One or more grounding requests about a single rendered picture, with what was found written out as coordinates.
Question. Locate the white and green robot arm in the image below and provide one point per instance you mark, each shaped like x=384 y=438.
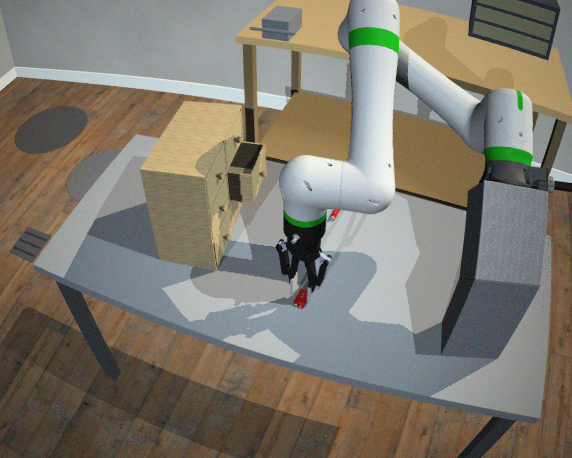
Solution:
x=500 y=127

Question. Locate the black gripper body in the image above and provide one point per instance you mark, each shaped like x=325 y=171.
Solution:
x=305 y=249

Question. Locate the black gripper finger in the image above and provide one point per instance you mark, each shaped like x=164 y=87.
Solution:
x=313 y=279
x=285 y=265

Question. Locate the small wooden chest of drawers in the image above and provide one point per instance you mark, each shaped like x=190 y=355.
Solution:
x=173 y=177

